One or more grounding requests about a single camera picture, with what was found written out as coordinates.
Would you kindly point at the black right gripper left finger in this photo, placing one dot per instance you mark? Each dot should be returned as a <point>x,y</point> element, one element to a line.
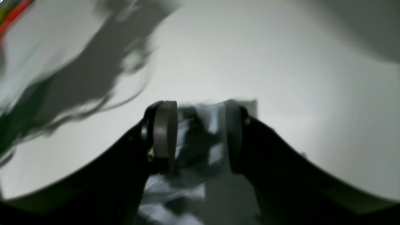
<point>108,190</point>

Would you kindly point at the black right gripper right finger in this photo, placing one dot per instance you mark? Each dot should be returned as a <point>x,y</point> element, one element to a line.
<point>289,189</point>

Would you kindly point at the grey T-shirt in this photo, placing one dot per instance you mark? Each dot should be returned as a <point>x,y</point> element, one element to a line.
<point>202,189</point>

